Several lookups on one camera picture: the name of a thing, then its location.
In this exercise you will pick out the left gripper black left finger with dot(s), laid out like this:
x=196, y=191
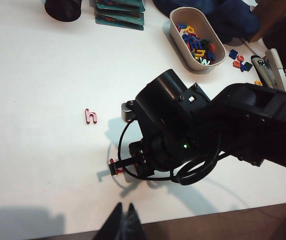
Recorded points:
x=112, y=227

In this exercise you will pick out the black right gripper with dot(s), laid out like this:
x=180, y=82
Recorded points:
x=140, y=155

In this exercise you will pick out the letter magnet card pack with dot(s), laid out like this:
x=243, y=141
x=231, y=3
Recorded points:
x=117, y=23
x=117, y=15
x=122, y=5

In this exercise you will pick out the brown cardboard box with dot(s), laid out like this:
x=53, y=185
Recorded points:
x=270, y=15

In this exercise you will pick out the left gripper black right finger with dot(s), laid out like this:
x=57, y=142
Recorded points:
x=134, y=227

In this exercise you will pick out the red letter h magnet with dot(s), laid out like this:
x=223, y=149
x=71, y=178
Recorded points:
x=90, y=117

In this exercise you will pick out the orange letter magnet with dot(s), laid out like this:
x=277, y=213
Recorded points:
x=236, y=64

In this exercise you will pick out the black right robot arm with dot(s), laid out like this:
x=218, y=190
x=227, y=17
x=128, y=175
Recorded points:
x=258, y=112

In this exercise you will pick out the yellow letter magnet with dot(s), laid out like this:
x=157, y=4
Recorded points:
x=258, y=82
x=190, y=30
x=200, y=54

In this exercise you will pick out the beige stapler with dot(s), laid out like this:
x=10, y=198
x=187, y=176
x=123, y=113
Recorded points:
x=274, y=65

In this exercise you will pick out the black device with label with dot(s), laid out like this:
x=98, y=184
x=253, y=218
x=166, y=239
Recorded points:
x=260, y=66

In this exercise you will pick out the beige oval bowl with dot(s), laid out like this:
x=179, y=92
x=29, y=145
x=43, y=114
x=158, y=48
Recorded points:
x=205, y=68

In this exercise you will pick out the green letter magnet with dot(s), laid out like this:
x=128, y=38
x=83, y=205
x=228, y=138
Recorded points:
x=248, y=65

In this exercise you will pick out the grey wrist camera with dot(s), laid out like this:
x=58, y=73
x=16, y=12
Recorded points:
x=127, y=111

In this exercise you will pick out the dark blue cloth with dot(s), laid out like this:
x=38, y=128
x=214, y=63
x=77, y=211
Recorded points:
x=208, y=4

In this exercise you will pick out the red letter b magnet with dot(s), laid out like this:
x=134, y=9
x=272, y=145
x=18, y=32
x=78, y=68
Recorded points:
x=119, y=171

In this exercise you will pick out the black mesh pen holder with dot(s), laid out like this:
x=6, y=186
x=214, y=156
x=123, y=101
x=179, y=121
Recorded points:
x=62, y=11

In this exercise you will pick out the white letter magnet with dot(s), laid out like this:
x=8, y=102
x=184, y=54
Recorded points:
x=205, y=61

